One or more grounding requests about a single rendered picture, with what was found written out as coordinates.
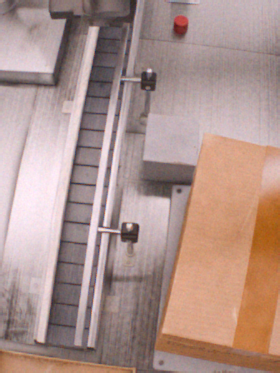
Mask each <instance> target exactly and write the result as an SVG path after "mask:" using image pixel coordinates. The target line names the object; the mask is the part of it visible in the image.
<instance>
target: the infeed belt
mask: <svg viewBox="0 0 280 373"><path fill-rule="evenodd" d="M133 22H134V21H133ZM133 22H130V23H129V29H128V34H127V43H126V48H125V53H124V59H123V64H122V73H121V76H125V74H126V69H127V63H128V54H129V48H130V42H131V37H132V32H133ZM122 31H123V23H115V22H112V24H110V27H99V30H98V35H97V42H96V47H95V51H94V56H93V60H92V68H91V73H90V77H89V82H88V87H87V93H86V95H85V100H84V104H83V110H82V118H81V122H80V127H79V132H78V137H77V146H76V150H75V155H74V160H73V165H72V174H71V179H70V183H69V188H68V193H67V201H66V206H65V212H64V217H63V226H62V235H61V239H60V244H59V248H58V258H57V266H56V271H55V275H54V277H55V280H54V285H53V289H52V302H51V306H50V310H49V312H50V315H49V319H48V324H47V335H46V340H45V341H46V343H45V344H51V345H58V346H68V347H72V348H77V349H84V350H86V349H87V348H88V347H87V343H88V334H89V329H88V328H90V318H91V313H92V308H91V307H93V297H94V295H93V292H94V288H93V287H95V281H96V276H97V270H98V268H97V266H98V260H99V255H98V254H99V248H100V247H99V246H100V242H101V237H102V233H97V239H96V244H95V247H96V249H95V255H94V261H93V266H92V275H91V281H90V292H89V297H88V303H87V313H86V315H87V318H86V322H85V327H84V333H83V343H82V346H76V345H75V344H74V339H75V334H76V329H77V319H78V311H79V305H80V295H81V290H82V284H83V275H84V274H83V270H84V265H85V259H86V255H87V248H88V238H89V234H90V232H89V228H90V223H91V217H92V212H93V202H94V196H95V191H96V185H97V180H98V170H99V164H100V159H101V153H102V148H103V137H104V132H105V126H106V121H107V115H108V106H109V101H110V95H111V91H112V84H113V80H114V75H115V71H116V65H117V60H118V51H119V46H120V41H121V36H122ZM123 84H124V82H120V84H119V90H118V95H117V105H116V111H115V117H114V122H113V128H112V138H111V144H110V149H109V155H108V161H107V171H106V177H105V183H104V189H103V194H102V205H101V211H100V217H99V222H98V225H99V226H103V220H104V214H105V208H106V207H105V206H106V202H107V196H108V187H109V181H110V175H111V168H112V163H113V150H114V146H115V140H116V134H117V133H116V132H117V129H118V118H119V112H120V106H121V100H122V95H123Z"/></svg>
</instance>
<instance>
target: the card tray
mask: <svg viewBox="0 0 280 373"><path fill-rule="evenodd" d="M0 373H136V367H133V368H130V367H123V366H110V365H104V364H97V363H91V362H84V361H72V360H64V359H58V358H52V357H48V356H39V355H33V354H27V353H20V352H17V351H8V350H2V349H0Z"/></svg>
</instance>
